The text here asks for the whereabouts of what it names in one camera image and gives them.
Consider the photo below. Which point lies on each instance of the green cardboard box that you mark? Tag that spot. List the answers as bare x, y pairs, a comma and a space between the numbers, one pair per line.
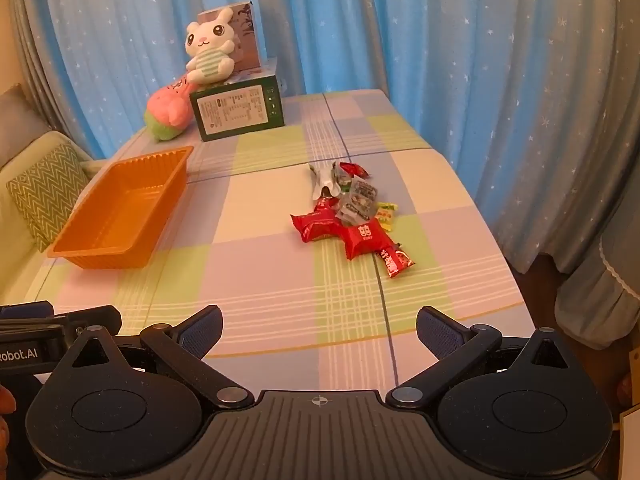
235, 110

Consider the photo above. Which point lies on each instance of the white bunny plush toy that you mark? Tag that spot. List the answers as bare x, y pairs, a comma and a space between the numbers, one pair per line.
207, 50

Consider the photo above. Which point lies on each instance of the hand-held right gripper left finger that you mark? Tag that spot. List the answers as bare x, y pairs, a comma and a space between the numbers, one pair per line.
202, 332

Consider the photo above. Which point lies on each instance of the white green snack packet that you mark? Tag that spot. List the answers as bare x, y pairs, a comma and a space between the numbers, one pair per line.
324, 175

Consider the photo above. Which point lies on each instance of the blue star-print curtain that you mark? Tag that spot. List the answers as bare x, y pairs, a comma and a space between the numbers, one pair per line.
375, 25

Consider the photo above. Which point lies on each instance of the yellow candy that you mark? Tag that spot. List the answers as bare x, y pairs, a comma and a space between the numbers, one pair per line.
384, 220
387, 207

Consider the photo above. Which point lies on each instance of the person's left hand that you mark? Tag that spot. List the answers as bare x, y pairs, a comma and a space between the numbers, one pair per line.
5, 400

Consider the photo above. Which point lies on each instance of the green zigzag cushion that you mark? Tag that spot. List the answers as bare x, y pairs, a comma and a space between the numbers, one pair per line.
45, 195

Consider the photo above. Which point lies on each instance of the clear snack packet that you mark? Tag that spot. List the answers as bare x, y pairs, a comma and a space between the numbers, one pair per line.
364, 191
356, 211

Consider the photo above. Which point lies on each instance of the plaid tablecloth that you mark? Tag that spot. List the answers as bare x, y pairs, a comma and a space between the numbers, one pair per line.
250, 270

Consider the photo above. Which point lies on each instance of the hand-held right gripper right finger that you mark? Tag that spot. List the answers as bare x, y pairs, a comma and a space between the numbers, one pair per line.
439, 332

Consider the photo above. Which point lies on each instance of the pink green plush toy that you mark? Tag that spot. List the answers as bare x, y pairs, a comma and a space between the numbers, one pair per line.
167, 110

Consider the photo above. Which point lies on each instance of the large red snack packet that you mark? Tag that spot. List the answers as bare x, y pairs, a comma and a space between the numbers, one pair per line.
365, 240
317, 225

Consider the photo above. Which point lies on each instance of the grey lace-trimmed curtain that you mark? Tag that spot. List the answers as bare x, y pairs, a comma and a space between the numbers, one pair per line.
590, 300

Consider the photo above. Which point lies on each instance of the orange plastic tray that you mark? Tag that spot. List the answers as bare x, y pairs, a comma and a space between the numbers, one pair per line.
120, 200

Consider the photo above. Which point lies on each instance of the beige cardboard sheet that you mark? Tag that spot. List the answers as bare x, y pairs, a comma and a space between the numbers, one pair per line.
631, 417

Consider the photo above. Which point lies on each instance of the long red snack packet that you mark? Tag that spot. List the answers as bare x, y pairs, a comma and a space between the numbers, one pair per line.
395, 261

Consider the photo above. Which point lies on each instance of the grey pleated curtain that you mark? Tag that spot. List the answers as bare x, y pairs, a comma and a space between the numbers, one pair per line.
40, 60

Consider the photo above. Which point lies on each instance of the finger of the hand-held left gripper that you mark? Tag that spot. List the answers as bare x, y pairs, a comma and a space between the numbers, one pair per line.
25, 310
97, 320

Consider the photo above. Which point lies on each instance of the pale green sofa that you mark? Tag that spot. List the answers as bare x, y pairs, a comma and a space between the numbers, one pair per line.
20, 270

